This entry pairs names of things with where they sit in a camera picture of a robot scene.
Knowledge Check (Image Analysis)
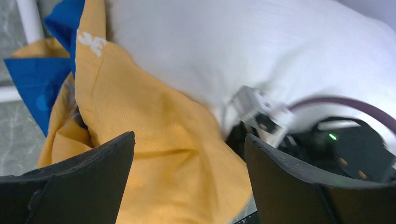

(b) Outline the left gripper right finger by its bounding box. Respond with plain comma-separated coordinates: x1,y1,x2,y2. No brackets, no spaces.
245,134,396,224

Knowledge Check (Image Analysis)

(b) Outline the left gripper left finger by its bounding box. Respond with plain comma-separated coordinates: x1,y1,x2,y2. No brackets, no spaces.
0,132,135,224

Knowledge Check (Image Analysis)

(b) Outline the yellow and blue pillowcase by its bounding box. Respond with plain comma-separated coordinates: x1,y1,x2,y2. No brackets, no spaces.
5,0,252,224

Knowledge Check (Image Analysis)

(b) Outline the white pillow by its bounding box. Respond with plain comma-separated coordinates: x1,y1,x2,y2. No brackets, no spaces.
105,0,396,135

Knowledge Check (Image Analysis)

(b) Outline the white pvc pipe rack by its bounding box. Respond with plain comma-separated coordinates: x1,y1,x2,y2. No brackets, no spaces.
0,0,45,103

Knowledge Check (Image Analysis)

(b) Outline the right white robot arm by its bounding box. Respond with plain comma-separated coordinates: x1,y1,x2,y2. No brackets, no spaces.
278,116,396,183

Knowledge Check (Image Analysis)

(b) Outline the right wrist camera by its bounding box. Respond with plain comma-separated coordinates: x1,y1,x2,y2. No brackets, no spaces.
231,86,295,148

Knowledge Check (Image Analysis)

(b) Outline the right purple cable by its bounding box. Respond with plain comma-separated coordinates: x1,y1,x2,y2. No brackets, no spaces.
288,96,396,135

